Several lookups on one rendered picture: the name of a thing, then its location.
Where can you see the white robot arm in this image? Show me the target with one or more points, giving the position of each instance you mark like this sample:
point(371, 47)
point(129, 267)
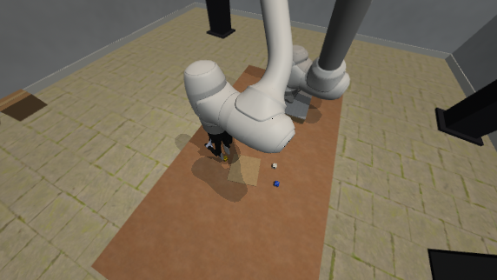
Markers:
point(256, 117)

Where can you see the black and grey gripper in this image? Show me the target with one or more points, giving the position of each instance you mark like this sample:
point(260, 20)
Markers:
point(224, 137)

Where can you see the beige flat mat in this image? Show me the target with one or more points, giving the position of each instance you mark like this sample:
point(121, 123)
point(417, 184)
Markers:
point(244, 169)

